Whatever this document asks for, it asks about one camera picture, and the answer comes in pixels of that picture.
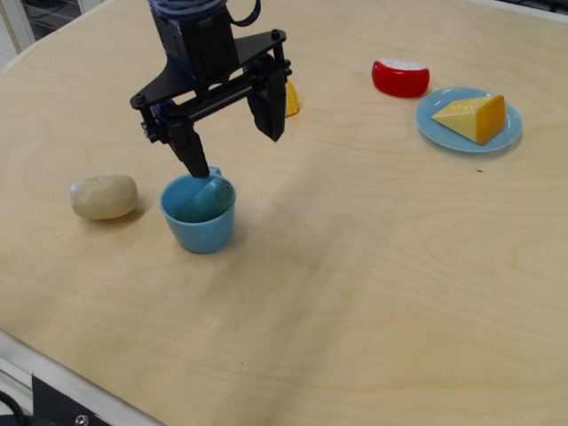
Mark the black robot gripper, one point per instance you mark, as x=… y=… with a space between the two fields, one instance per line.
x=208 y=69

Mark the green toy cucumber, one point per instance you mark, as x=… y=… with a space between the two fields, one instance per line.
x=210 y=202

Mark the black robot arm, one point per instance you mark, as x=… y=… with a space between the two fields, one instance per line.
x=191 y=6

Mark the light blue plastic cup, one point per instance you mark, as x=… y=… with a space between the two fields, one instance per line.
x=205 y=237

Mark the yellow toy corn piece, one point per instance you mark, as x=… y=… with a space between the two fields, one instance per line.
x=292 y=101

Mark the beige toy potato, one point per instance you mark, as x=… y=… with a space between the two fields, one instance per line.
x=104 y=197

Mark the yellow toy cheese wedge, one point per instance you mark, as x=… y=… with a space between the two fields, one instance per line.
x=477 y=119

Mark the aluminium table frame rail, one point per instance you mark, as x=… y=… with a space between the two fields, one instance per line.
x=19 y=363

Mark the black corner bracket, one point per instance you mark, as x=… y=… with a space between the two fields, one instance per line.
x=57 y=408

